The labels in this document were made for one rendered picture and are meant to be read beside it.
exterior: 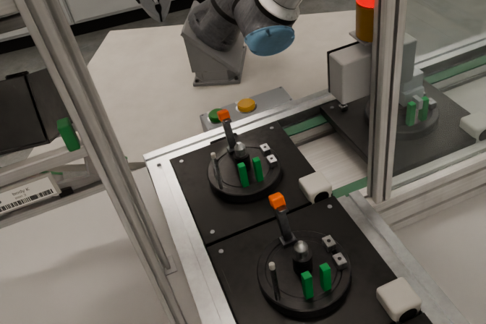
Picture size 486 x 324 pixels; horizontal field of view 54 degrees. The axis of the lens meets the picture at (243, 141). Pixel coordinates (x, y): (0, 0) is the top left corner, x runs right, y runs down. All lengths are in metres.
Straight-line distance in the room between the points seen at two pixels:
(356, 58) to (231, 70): 0.69
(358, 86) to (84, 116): 0.39
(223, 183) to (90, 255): 0.32
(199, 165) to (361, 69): 0.40
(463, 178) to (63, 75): 0.73
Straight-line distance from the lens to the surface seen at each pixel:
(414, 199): 0.91
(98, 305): 0.95
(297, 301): 0.71
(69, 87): 0.47
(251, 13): 1.17
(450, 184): 0.94
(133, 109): 1.35
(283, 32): 1.15
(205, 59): 1.32
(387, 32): 0.64
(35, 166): 0.51
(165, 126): 1.25
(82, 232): 1.07
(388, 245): 0.81
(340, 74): 0.68
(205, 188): 0.89
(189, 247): 0.84
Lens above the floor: 1.60
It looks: 40 degrees down
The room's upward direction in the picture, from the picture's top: 11 degrees counter-clockwise
